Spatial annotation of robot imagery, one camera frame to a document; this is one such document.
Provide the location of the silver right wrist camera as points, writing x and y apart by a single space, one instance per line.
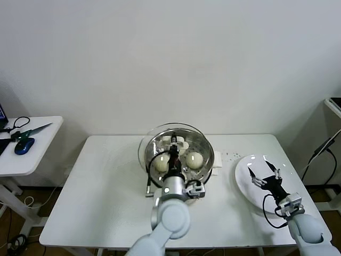
291 205

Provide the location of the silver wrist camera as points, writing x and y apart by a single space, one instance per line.
291 205
195 190

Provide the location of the white side table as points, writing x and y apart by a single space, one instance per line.
45 144

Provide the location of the black laptop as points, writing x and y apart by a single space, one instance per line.
2 114

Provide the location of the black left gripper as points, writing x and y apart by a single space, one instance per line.
175 165

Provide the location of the blue computer mouse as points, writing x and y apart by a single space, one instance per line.
24 146

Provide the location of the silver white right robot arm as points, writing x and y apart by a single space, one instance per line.
306 229

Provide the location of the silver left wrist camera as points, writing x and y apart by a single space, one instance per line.
195 190

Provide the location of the round white plate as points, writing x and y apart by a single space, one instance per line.
245 186

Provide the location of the round glass pot lid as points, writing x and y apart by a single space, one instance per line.
183 142

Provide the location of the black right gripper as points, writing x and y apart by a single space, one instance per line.
274 188

